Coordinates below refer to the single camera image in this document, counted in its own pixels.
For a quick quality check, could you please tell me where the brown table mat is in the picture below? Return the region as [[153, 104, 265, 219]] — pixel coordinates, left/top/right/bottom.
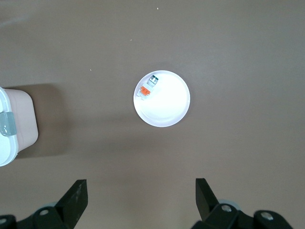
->
[[0, 0, 305, 229]]

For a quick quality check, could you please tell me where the white switch with orange block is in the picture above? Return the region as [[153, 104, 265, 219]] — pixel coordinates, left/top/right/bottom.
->
[[136, 74, 159, 100]]

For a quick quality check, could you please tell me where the round pink plate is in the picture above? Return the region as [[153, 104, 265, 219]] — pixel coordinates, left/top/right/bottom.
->
[[133, 70, 191, 128]]

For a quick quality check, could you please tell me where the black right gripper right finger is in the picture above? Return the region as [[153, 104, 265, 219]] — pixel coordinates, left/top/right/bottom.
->
[[192, 177, 294, 229]]

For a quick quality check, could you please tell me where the white lidded container box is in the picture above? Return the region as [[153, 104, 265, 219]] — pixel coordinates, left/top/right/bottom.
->
[[0, 86, 39, 167]]

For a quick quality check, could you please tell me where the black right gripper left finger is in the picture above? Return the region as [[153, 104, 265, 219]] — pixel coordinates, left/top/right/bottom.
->
[[0, 179, 89, 229]]

